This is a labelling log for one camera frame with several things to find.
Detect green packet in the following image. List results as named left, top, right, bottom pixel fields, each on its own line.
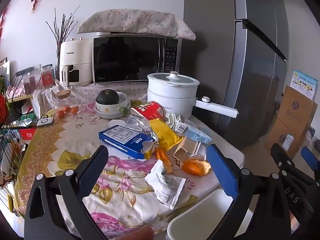
left=20, top=112, right=37, bottom=127

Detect glass jar with wooden lid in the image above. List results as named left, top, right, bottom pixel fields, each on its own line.
left=51, top=86, right=83, bottom=118

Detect white bowl with green knob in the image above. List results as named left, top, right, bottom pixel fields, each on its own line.
left=95, top=92, right=131, bottom=115

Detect floral tablecloth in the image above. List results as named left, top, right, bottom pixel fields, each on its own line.
left=14, top=79, right=245, bottom=233

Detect white plastic bag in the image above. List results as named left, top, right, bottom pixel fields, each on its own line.
left=32, top=89, right=54, bottom=119

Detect silver foil wrapper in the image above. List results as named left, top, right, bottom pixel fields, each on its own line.
left=164, top=112, right=186, bottom=128

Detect dark green squash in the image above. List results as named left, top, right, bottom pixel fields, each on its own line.
left=96, top=89, right=119, bottom=105

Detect blue and white milk carton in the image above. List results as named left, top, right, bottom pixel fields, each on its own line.
left=175, top=122, right=213, bottom=147

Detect red snack packet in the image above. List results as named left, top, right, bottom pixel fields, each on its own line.
left=130, top=101, right=171, bottom=122

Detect light blue printed carton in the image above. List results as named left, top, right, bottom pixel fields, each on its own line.
left=290, top=70, right=319, bottom=100

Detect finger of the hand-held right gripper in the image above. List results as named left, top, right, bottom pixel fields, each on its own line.
left=271, top=144, right=297, bottom=178
left=301, top=147, right=320, bottom=180

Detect clear plastic wrapper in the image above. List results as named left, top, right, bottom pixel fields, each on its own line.
left=107, top=114, right=153, bottom=133

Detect glass jar of dried chilli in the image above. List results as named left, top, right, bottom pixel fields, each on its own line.
left=22, top=70, right=37, bottom=94

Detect blue biscuit box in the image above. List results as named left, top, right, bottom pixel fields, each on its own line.
left=98, top=125, right=157, bottom=159

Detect person's left hand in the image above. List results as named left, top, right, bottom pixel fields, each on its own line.
left=119, top=226, right=155, bottom=240

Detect white wrapper packet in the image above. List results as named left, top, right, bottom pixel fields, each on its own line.
left=145, top=160, right=187, bottom=210

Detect cardboard box with sticker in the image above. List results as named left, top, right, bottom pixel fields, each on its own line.
left=265, top=117, right=309, bottom=158

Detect white small-floral cloth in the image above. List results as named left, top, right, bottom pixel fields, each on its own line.
left=72, top=79, right=150, bottom=103

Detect grey refrigerator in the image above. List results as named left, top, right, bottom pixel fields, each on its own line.
left=184, top=0, right=288, bottom=148

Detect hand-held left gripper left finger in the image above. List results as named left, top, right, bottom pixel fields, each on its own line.
left=24, top=144, right=109, bottom=240

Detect black microwave oven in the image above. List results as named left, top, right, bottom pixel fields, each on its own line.
left=92, top=36, right=182, bottom=85

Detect beige paper food carton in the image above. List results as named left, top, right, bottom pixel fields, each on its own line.
left=174, top=137, right=208, bottom=162

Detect white plate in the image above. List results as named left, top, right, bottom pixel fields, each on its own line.
left=94, top=107, right=131, bottom=120

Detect plain cardboard box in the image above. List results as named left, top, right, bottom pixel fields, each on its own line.
left=276, top=85, right=318, bottom=138

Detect yellow snack packet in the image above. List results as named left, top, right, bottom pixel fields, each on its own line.
left=149, top=119, right=185, bottom=151

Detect orange peel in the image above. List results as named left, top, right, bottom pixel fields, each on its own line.
left=182, top=159, right=212, bottom=176

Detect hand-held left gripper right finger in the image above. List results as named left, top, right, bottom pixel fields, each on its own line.
left=206, top=144, right=291, bottom=240

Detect white electric cooking pot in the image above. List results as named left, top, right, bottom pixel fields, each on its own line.
left=147, top=71, right=238, bottom=120

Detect red flat packet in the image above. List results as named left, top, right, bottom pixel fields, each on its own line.
left=19, top=129, right=38, bottom=140

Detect floral microwave cover cloth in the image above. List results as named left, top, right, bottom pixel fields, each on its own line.
left=77, top=9, right=197, bottom=42

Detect picture frame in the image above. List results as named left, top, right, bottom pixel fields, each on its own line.
left=0, top=57, right=11, bottom=80

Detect black wire rack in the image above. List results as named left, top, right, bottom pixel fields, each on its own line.
left=0, top=75, right=28, bottom=215

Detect cream air fryer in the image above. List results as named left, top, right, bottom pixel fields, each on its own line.
left=59, top=38, right=95, bottom=87

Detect white round-dial gadget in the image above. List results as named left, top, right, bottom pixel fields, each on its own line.
left=37, top=116, right=54, bottom=128

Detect white plastic bin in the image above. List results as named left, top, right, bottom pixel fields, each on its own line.
left=167, top=189, right=236, bottom=240

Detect orange wrapper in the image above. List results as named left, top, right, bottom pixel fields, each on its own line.
left=155, top=147, right=173, bottom=174

